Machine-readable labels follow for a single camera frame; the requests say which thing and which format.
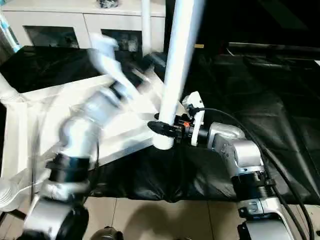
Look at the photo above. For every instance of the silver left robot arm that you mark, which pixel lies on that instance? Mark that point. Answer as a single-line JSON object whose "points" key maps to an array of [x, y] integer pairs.
{"points": [[80, 135]]}

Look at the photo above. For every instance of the white plastic table leg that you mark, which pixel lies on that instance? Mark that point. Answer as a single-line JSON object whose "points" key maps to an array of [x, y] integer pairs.
{"points": [[177, 60], [146, 27], [7, 89], [9, 192]]}

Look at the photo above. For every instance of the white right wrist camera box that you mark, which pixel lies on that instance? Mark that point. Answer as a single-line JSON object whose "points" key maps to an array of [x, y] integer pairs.
{"points": [[195, 112]]}

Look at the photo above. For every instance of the small yellow tag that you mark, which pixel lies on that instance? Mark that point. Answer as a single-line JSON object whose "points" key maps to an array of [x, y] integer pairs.
{"points": [[199, 46]]}

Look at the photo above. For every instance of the black mat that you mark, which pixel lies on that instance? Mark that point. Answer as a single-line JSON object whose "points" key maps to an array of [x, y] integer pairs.
{"points": [[220, 170]]}

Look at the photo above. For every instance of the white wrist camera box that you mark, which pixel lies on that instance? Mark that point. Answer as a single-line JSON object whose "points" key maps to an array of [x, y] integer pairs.
{"points": [[195, 112], [106, 55]]}

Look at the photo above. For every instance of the light blue plastic pack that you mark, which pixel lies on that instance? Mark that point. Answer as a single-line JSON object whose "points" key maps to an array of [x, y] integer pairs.
{"points": [[9, 35]]}

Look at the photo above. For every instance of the white cabinet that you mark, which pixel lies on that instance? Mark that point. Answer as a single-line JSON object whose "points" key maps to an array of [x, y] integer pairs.
{"points": [[80, 20]]}

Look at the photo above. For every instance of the white plastic table top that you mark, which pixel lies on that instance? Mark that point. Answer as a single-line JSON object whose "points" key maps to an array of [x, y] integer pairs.
{"points": [[50, 107]]}

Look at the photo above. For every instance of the grey robot foot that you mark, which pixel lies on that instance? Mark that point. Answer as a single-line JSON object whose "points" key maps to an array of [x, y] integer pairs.
{"points": [[106, 234]]}

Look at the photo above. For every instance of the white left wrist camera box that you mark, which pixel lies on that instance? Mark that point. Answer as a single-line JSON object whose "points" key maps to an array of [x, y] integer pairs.
{"points": [[106, 55]]}

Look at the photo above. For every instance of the grey object on cabinet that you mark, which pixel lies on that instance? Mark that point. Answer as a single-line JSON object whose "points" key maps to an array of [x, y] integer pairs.
{"points": [[108, 3]]}

